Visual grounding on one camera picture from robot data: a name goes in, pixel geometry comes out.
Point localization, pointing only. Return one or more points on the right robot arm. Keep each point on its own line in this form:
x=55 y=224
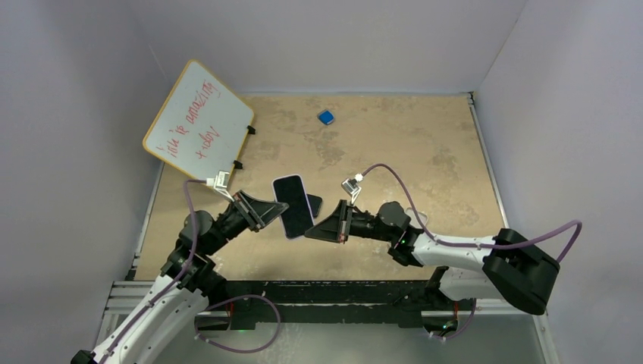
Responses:
x=492 y=267

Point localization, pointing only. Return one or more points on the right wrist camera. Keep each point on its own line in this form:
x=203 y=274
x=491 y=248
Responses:
x=352 y=188

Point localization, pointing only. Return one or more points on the white phone case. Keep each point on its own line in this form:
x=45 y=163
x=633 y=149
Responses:
x=417 y=219

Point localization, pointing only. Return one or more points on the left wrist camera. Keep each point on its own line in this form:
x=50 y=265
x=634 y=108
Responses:
x=220 y=183

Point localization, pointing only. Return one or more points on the black phone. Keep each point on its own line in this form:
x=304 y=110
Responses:
x=315 y=204
x=295 y=206

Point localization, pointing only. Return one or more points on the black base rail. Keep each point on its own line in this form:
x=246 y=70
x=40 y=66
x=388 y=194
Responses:
x=406 y=304

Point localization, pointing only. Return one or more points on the aluminium frame rail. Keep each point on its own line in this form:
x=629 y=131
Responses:
x=124 y=296

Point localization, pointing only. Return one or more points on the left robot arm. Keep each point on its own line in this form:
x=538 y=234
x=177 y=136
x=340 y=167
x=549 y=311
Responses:
x=187 y=284

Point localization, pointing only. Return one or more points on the whiteboard with yellow frame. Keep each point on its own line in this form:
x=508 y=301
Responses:
x=201 y=127

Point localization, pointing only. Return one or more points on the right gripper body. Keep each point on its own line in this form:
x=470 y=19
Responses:
x=361 y=224

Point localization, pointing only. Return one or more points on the blue eraser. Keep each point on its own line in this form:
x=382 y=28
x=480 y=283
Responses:
x=326 y=117

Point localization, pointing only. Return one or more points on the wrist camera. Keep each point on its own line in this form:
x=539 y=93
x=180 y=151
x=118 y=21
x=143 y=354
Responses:
x=220 y=183
x=352 y=188

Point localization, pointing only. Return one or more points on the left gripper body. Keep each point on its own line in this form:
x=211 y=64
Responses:
x=234 y=221

